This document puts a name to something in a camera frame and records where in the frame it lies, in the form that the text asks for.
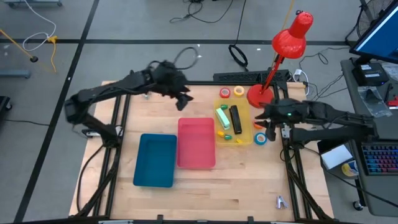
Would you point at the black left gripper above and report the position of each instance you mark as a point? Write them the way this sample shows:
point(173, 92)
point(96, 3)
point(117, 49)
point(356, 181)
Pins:
point(168, 79)

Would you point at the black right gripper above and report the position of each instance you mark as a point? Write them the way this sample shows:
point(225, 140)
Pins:
point(287, 112)

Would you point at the blue tape roll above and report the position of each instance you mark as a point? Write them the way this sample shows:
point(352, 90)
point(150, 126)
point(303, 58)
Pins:
point(260, 139)

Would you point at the black stapler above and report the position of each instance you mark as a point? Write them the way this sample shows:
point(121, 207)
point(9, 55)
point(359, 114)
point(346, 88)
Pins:
point(236, 119)

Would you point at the red tape roll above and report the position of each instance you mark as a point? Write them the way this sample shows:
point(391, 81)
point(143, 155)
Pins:
point(225, 92)

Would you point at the yellow tape roll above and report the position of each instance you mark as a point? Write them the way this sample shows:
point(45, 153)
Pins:
point(239, 91)

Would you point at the mint green stapler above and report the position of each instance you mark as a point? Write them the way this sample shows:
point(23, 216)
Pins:
point(223, 119)

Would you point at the silver staple remover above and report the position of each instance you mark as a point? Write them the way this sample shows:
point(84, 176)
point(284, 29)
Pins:
point(281, 203)

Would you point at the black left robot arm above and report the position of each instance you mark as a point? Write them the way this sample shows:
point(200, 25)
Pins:
point(102, 91)

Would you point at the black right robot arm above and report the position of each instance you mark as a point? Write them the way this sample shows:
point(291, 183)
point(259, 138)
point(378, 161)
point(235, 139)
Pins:
point(342, 116)

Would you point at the yellow translucent plastic bin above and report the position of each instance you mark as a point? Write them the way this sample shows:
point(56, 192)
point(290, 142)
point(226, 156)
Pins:
point(247, 105)

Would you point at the red desk lamp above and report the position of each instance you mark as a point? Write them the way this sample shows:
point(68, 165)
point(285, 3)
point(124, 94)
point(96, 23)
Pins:
point(260, 97)

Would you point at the pink translucent plastic bin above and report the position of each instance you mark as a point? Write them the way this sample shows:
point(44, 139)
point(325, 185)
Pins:
point(196, 143)

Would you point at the black perforated power strip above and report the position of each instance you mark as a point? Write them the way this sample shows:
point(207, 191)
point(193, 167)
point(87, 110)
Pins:
point(242, 76)

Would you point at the white power adapter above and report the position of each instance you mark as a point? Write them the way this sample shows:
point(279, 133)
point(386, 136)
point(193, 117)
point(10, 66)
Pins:
point(299, 74)

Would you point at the blue plastic bin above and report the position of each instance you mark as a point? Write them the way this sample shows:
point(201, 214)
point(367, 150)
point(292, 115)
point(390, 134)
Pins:
point(155, 161)

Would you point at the white cardboard box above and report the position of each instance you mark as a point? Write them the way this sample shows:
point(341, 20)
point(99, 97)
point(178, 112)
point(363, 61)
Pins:
point(336, 156)

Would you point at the yellow and blue roll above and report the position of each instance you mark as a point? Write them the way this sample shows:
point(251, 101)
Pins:
point(350, 168)

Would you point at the clear plastic bag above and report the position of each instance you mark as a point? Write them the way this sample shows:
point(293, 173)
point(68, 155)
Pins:
point(373, 102)

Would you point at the black mini computer box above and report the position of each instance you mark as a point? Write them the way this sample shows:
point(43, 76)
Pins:
point(370, 74)

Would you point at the backlit rainbow keyboard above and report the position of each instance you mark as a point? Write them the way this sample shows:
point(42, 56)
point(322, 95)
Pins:
point(381, 158)

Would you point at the grey side desk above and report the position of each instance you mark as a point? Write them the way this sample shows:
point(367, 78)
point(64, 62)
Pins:
point(388, 127)

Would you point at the red tool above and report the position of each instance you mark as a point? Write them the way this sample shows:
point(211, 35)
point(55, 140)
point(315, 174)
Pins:
point(394, 102)

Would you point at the black computer monitor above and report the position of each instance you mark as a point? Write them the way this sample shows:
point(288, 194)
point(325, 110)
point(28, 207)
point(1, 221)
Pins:
point(379, 37)

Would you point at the black floor fan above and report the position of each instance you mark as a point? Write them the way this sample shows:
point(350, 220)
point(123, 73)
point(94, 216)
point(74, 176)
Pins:
point(367, 18)

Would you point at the grey floor bar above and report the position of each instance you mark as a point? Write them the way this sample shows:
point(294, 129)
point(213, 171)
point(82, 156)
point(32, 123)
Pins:
point(15, 74)

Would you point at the grey cart base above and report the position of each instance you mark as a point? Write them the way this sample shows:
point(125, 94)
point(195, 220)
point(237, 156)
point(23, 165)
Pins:
point(31, 3)

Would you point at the black caster foot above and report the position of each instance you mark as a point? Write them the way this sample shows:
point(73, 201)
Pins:
point(4, 102)

